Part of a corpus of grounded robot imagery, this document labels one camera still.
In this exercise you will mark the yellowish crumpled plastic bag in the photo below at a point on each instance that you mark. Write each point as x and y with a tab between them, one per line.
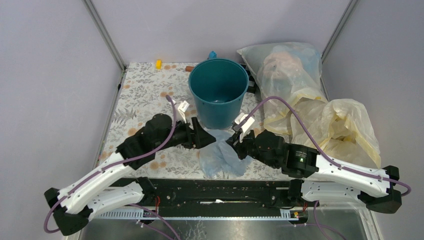
350	136

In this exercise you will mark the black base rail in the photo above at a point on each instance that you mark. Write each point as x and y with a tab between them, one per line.
198	193

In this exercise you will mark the small yellow block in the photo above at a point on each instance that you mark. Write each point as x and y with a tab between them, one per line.
158	64

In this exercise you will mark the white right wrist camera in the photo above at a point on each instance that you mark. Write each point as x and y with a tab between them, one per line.
243	123

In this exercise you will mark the floral patterned table cloth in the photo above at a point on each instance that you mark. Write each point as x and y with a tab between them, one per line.
142	95

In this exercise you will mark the light blue plastic trash bag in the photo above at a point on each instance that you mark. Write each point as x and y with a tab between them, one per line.
220	157

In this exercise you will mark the white slotted cable duct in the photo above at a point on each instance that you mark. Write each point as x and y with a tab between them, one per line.
213	213

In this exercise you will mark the black white checkered board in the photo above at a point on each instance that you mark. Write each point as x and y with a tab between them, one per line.
252	86

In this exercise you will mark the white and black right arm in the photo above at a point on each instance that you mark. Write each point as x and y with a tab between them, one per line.
318	178

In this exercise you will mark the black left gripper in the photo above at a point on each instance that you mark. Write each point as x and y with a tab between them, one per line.
198	137

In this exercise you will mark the small brown cylinder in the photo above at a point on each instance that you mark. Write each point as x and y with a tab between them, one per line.
189	68

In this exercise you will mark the clear bag with stuffed items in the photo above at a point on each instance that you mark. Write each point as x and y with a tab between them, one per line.
291	71

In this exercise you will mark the teal plastic trash bin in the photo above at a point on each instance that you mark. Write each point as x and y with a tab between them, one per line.
218	87

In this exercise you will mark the blue object behind bin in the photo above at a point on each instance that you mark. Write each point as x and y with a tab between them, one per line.
212	55

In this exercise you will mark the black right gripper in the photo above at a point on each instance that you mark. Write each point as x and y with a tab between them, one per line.
237	142

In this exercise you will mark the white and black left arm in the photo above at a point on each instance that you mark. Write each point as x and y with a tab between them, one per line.
74	206

